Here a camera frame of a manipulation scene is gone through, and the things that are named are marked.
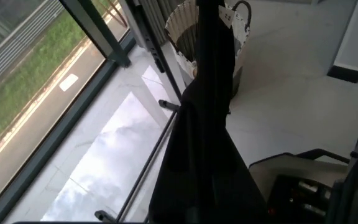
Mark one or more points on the white laundry basket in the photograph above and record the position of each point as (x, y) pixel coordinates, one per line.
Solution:
(182, 18)

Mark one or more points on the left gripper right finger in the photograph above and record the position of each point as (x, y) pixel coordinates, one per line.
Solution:
(235, 193)

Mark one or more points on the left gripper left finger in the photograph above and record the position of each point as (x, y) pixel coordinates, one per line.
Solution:
(179, 186)

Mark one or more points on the black garment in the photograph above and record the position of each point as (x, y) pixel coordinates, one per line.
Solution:
(213, 46)

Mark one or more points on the window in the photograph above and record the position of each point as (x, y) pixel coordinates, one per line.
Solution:
(82, 21)

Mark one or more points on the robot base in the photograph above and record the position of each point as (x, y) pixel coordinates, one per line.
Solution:
(291, 174)

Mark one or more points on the black clothes rack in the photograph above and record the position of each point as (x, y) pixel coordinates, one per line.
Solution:
(154, 40)

